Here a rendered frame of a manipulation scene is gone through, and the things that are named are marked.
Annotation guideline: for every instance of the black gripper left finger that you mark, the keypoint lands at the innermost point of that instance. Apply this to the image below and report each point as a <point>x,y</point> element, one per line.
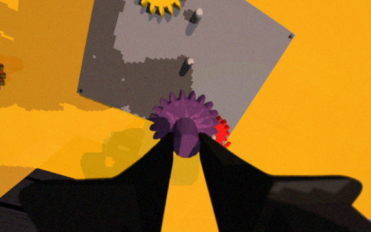
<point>136,197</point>

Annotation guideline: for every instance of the purple gear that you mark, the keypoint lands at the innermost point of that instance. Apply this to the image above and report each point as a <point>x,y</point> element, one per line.
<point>186,117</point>

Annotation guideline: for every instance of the yellow gear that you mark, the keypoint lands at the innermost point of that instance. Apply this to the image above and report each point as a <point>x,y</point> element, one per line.
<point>161,5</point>

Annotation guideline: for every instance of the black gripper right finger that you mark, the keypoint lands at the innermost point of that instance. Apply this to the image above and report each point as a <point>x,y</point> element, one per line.
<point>244,197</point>

